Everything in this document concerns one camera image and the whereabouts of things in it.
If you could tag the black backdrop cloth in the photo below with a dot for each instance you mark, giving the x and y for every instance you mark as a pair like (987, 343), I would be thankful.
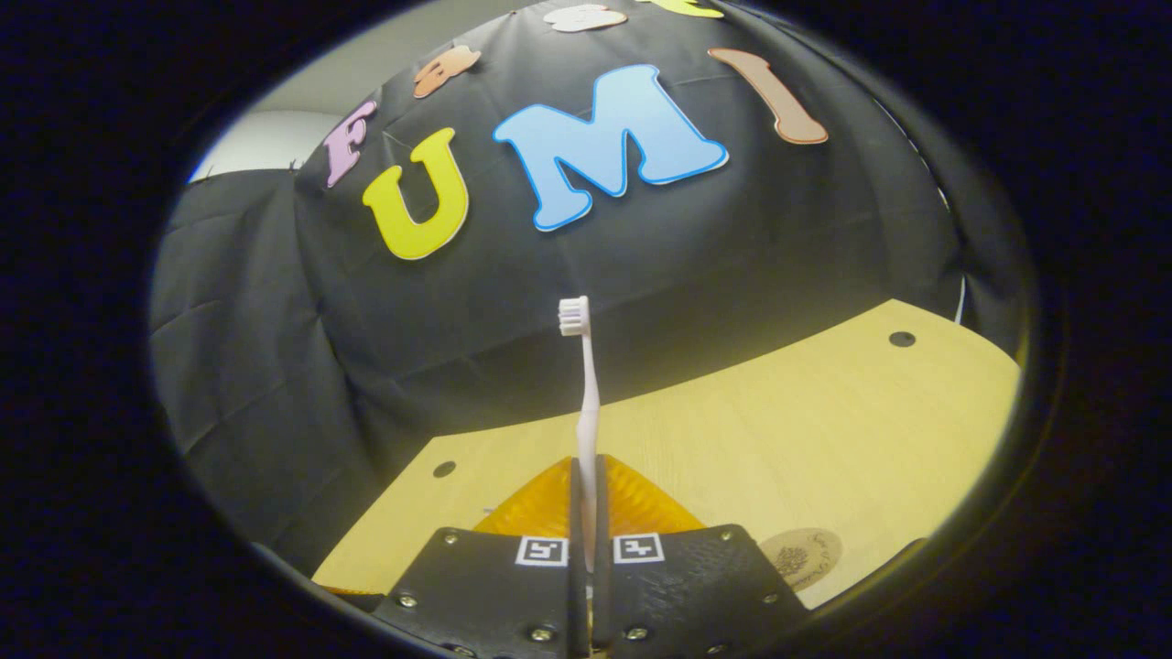
(641, 275)

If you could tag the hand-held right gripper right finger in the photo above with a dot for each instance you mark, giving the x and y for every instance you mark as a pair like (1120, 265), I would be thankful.
(601, 604)

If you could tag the pink and white toothbrush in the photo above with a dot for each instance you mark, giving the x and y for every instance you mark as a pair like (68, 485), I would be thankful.
(591, 403)

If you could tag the round wooden coaster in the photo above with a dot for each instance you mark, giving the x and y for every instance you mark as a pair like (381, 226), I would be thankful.
(806, 558)

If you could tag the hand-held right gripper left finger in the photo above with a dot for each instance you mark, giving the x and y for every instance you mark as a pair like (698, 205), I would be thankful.
(577, 604)

